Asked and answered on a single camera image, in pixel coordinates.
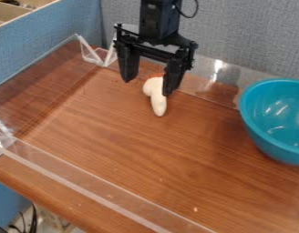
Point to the clear acrylic back barrier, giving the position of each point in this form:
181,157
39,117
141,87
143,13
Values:
217,81

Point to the blue plastic bowl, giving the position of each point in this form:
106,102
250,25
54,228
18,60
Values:
269,108

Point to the clear acrylic left bracket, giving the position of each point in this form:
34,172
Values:
6,136

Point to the wooden shelf unit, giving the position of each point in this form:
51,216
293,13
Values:
14,9

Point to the clear acrylic corner bracket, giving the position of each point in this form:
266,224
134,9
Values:
97,55

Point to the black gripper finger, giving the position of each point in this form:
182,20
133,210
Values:
173,77
129,58

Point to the clear acrylic barrier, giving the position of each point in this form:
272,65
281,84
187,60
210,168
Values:
217,81
114,197

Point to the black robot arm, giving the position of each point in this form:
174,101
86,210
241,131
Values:
161,18

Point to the clear acrylic front barrier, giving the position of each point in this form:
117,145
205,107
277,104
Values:
114,197

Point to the white plush mushroom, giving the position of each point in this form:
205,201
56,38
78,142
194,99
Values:
153,89

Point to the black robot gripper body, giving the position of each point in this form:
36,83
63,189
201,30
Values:
154,47

